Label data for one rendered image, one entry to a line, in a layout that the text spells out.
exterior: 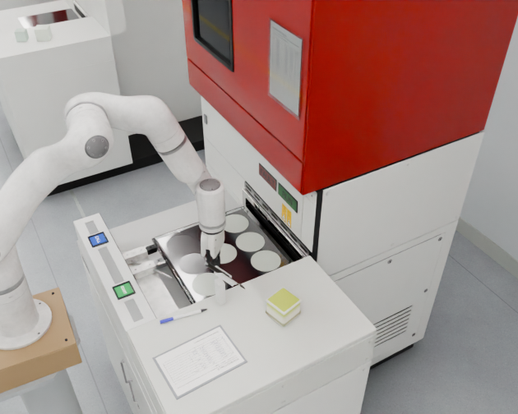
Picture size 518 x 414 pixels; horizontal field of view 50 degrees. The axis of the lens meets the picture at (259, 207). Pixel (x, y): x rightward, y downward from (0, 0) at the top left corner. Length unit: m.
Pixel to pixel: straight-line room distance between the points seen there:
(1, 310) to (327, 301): 0.92
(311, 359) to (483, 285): 1.85
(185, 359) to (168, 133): 0.60
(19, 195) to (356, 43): 0.92
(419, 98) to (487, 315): 1.64
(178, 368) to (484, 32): 1.29
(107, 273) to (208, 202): 0.41
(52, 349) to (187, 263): 0.50
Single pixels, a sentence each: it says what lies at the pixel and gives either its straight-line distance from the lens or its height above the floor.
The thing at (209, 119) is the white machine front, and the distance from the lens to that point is 2.28.
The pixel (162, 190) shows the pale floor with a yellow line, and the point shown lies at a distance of 3.72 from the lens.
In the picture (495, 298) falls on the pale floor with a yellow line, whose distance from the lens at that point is 3.23.
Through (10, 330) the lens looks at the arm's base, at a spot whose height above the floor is 0.96.
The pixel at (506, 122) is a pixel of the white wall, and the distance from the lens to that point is 3.09.
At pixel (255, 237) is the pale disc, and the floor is 0.90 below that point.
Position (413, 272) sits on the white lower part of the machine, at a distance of 2.33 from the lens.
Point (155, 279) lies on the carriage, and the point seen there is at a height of 0.88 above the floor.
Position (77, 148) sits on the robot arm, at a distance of 1.38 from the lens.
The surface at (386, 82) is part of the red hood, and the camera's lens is 1.62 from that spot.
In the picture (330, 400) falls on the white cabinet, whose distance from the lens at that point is 1.80.
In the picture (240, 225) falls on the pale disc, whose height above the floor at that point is 0.90.
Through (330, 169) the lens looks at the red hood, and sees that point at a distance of 1.65.
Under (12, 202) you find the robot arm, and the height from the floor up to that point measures 1.38.
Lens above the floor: 2.24
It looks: 39 degrees down
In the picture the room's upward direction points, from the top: straight up
